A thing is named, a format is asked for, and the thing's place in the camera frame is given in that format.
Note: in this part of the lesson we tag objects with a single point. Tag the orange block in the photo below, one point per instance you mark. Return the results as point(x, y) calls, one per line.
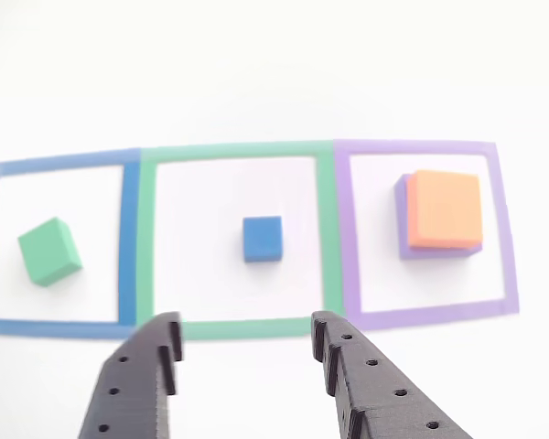
point(444, 208)

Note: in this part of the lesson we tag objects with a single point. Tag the large purple block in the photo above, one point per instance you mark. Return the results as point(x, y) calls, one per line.
point(402, 219)

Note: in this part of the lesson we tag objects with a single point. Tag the green tape square frame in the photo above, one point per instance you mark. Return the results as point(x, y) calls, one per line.
point(327, 228)

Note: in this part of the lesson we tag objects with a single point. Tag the small blue cube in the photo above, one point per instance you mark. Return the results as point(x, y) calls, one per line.
point(262, 238)

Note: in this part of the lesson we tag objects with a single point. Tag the blue tape square frame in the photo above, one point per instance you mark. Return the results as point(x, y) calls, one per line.
point(128, 238)

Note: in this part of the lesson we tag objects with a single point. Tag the purple tape square frame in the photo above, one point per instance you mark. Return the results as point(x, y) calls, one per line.
point(503, 228)

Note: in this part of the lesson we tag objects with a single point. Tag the green block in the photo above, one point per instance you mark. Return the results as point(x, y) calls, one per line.
point(48, 251)

